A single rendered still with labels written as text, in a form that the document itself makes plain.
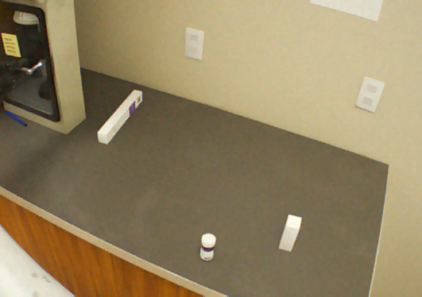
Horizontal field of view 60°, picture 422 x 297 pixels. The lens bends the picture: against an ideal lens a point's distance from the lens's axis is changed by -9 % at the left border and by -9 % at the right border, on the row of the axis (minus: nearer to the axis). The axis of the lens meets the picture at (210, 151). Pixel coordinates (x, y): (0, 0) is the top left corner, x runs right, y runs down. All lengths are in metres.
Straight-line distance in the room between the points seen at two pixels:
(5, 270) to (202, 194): 0.75
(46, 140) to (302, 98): 0.88
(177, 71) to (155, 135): 0.31
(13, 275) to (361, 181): 1.08
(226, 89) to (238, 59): 0.14
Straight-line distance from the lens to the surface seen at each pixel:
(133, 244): 1.03
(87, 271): 1.34
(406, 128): 1.40
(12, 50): 1.35
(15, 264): 0.52
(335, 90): 1.35
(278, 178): 1.24
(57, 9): 1.21
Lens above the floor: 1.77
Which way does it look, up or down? 40 degrees down
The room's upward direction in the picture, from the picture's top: 6 degrees clockwise
